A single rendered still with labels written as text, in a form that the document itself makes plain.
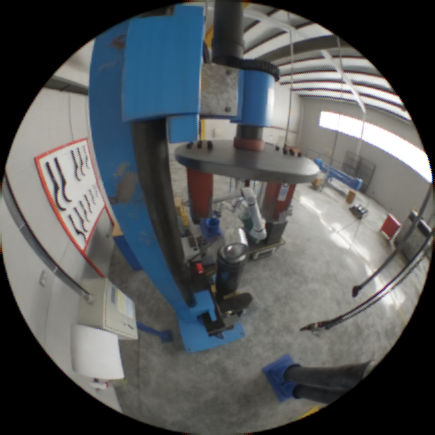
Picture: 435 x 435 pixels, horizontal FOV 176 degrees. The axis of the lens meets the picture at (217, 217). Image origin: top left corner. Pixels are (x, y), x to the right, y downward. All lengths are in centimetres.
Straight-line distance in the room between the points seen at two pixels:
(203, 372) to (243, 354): 60
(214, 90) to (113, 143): 32
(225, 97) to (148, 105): 28
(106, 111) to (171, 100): 27
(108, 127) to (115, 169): 13
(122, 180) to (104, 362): 74
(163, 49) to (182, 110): 12
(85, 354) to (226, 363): 180
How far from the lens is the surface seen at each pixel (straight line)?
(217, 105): 45
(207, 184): 56
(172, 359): 229
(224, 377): 228
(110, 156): 47
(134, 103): 24
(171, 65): 26
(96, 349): 77
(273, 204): 69
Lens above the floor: 222
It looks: 38 degrees down
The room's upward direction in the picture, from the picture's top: 2 degrees clockwise
